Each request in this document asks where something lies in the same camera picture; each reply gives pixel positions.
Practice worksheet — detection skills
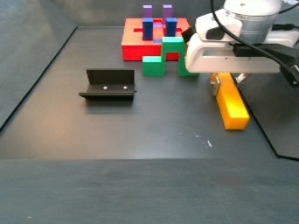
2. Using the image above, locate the left purple peg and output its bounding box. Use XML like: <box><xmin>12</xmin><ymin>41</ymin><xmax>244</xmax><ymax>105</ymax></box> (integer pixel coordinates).
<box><xmin>143</xmin><ymin>4</ymin><xmax>154</xmax><ymax>18</ymax></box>

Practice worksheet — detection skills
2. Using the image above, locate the green arch block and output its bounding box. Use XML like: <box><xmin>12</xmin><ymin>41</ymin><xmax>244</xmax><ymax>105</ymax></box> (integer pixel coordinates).
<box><xmin>143</xmin><ymin>37</ymin><xmax>199</xmax><ymax>76</ymax></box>

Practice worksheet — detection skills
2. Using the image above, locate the long yellow block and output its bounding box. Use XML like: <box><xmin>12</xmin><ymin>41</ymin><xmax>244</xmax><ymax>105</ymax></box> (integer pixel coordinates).
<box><xmin>214</xmin><ymin>73</ymin><xmax>250</xmax><ymax>130</ymax></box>

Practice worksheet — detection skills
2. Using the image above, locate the purple peg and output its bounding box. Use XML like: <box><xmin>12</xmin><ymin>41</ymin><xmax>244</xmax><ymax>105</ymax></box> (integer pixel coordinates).
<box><xmin>143</xmin><ymin>4</ymin><xmax>154</xmax><ymax>18</ymax></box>
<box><xmin>163</xmin><ymin>4</ymin><xmax>174</xmax><ymax>23</ymax></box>

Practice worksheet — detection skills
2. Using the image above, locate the blue peg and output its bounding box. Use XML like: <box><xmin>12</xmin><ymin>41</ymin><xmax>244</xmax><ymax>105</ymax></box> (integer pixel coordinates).
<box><xmin>166</xmin><ymin>17</ymin><xmax>178</xmax><ymax>37</ymax></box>
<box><xmin>143</xmin><ymin>17</ymin><xmax>154</xmax><ymax>40</ymax></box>

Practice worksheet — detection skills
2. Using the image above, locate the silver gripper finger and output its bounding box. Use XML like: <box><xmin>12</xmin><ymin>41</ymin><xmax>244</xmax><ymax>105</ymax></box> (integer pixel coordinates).
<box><xmin>235</xmin><ymin>73</ymin><xmax>248</xmax><ymax>84</ymax></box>
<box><xmin>210</xmin><ymin>73</ymin><xmax>220</xmax><ymax>95</ymax></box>

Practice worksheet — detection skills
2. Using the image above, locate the left blue peg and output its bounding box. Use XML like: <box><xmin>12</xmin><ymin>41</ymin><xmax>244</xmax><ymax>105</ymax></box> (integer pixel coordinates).
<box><xmin>143</xmin><ymin>17</ymin><xmax>154</xmax><ymax>40</ymax></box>

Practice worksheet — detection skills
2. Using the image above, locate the right blue peg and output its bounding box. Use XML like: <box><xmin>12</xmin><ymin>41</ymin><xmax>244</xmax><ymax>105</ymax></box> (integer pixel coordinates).
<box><xmin>166</xmin><ymin>17</ymin><xmax>178</xmax><ymax>37</ymax></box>

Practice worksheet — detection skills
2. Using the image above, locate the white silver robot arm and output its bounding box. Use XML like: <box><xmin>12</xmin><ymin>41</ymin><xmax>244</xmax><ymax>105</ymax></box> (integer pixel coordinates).
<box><xmin>183</xmin><ymin>0</ymin><xmax>299</xmax><ymax>88</ymax></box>

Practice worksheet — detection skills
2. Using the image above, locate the black angled bracket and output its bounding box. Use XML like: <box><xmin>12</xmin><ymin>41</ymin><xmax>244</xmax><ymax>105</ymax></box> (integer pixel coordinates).
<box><xmin>79</xmin><ymin>68</ymin><xmax>136</xmax><ymax>101</ymax></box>

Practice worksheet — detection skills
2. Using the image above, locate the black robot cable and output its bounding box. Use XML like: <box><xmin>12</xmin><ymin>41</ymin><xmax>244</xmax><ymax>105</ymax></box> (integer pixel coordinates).
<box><xmin>210</xmin><ymin>0</ymin><xmax>299</xmax><ymax>89</ymax></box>

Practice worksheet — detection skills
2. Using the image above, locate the right purple peg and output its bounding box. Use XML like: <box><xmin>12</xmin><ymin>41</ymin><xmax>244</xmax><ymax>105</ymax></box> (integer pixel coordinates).
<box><xmin>163</xmin><ymin>4</ymin><xmax>174</xmax><ymax>23</ymax></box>

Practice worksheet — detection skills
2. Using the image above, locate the red slotted board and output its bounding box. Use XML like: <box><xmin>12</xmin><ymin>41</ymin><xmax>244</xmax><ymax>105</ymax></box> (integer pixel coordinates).
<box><xmin>120</xmin><ymin>17</ymin><xmax>192</xmax><ymax>62</ymax></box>

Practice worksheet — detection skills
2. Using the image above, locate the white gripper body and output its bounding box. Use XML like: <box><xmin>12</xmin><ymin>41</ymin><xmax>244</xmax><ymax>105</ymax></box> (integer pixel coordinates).
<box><xmin>184</xmin><ymin>8</ymin><xmax>299</xmax><ymax>74</ymax></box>

